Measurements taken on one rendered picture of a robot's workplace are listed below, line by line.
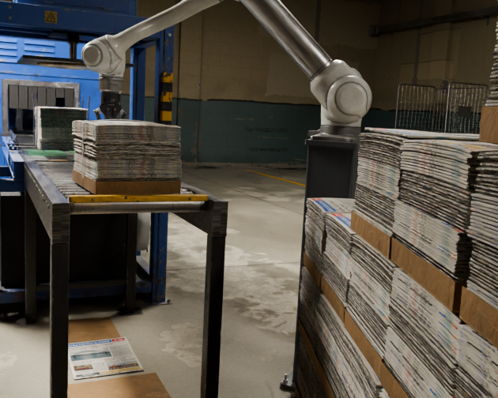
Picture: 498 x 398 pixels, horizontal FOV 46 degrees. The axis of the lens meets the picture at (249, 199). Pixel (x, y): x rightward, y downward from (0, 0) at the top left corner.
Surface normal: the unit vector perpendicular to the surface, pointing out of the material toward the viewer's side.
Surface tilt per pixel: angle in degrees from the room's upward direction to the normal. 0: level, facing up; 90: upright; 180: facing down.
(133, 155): 90
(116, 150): 90
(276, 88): 90
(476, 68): 90
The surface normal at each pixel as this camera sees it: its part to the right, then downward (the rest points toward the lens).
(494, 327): -1.00, -0.01
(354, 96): 0.01, 0.22
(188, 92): 0.40, 0.15
